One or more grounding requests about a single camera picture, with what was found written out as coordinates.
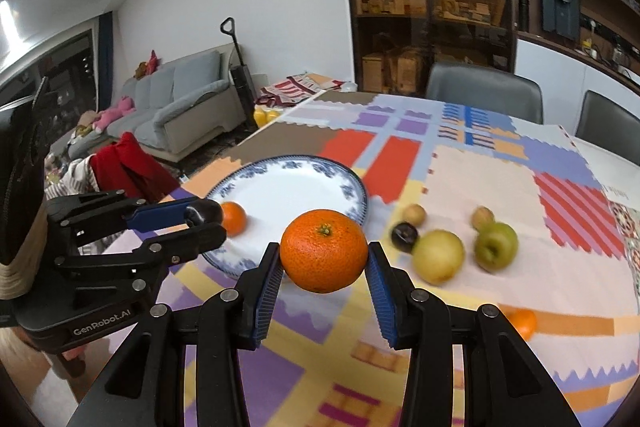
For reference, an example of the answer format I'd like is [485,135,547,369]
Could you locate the dark glass door cabinet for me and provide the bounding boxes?
[337,0,517,98]

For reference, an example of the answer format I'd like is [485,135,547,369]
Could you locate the green apple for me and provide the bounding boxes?
[474,222,519,271]

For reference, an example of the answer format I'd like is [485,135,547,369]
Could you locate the small brown fruit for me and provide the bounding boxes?
[471,206,496,232]
[403,203,427,227]

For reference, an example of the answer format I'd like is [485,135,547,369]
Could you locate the pink plush toy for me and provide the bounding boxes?
[92,96,137,131]

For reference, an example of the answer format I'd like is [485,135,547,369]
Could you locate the white plate with blue rim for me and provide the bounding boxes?
[200,155,370,280]

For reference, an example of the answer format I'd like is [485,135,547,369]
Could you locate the red plush toy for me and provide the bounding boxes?
[134,50,162,80]

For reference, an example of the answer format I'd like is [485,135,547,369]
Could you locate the grey sofa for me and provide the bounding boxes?
[67,51,246,164]

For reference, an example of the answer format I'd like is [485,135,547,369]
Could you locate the dark plum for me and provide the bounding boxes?
[390,222,420,254]

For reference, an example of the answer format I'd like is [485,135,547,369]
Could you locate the black upright vacuum cleaner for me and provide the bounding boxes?
[220,17,259,131]

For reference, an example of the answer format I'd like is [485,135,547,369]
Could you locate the yellow pear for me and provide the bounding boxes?
[411,229,466,285]

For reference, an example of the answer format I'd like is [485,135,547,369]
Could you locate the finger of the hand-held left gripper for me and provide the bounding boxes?
[44,189,224,239]
[54,221,229,294]

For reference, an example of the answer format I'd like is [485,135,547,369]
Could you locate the small orange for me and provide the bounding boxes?
[507,309,538,341]
[219,201,247,237]

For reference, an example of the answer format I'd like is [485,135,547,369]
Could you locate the yellow bottles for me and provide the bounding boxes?
[253,105,282,126]

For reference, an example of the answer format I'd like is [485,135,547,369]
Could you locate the red cloth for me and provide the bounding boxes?
[90,132,181,202]

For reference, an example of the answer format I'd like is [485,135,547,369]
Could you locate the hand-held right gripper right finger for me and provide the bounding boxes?
[364,241,582,427]

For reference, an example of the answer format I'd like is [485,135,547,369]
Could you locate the grey dining chair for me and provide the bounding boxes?
[425,62,544,124]
[575,90,640,150]

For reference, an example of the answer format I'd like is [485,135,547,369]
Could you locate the striped blanket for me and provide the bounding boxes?
[256,73,358,108]

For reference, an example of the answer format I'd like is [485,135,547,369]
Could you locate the black box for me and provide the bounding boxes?
[540,0,581,40]

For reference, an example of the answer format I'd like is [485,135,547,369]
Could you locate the large orange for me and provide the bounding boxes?
[279,209,369,294]

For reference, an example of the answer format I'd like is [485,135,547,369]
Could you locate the patchwork tablecloth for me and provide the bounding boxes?
[97,91,640,427]

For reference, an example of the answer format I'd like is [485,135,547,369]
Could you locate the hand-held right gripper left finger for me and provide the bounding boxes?
[66,242,286,427]

